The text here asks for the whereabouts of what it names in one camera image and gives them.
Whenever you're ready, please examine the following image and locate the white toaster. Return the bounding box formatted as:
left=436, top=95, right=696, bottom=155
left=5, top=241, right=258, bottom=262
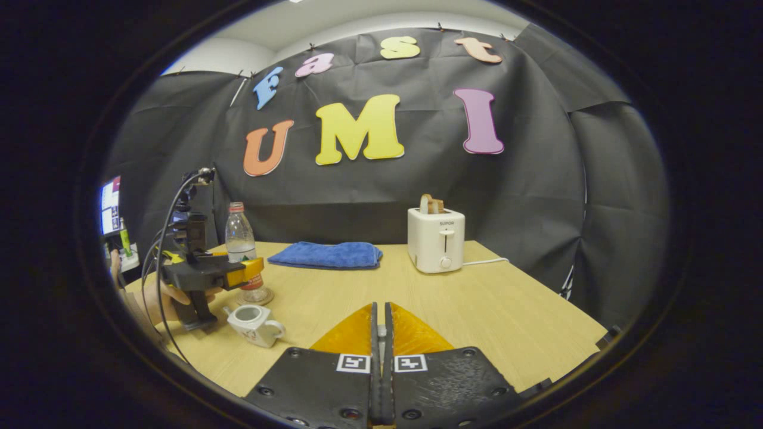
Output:
left=408, top=207, right=466, bottom=274

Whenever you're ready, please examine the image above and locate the computer monitor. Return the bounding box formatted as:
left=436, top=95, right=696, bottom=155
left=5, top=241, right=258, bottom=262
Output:
left=100, top=176, right=122, bottom=236

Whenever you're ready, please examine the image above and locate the clear plastic water bottle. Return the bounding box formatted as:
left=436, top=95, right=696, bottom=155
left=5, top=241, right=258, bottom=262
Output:
left=225, top=201, right=267, bottom=302

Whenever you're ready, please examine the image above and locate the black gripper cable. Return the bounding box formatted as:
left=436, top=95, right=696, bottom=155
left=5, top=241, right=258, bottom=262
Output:
left=142, top=170, right=206, bottom=365

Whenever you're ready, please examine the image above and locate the white ceramic teacup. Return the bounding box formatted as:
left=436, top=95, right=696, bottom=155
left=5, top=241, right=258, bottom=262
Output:
left=224, top=304, right=286, bottom=349

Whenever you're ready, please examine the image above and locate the black backdrop cloth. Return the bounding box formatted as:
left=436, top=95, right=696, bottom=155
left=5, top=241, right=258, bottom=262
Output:
left=101, top=24, right=671, bottom=328

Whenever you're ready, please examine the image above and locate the blue towel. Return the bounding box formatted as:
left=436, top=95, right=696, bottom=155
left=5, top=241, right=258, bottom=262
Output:
left=268, top=241, right=383, bottom=270

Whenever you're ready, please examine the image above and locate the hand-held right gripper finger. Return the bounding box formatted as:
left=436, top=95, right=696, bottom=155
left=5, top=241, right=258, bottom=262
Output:
left=381, top=301, right=524, bottom=429
left=243, top=302, right=381, bottom=429

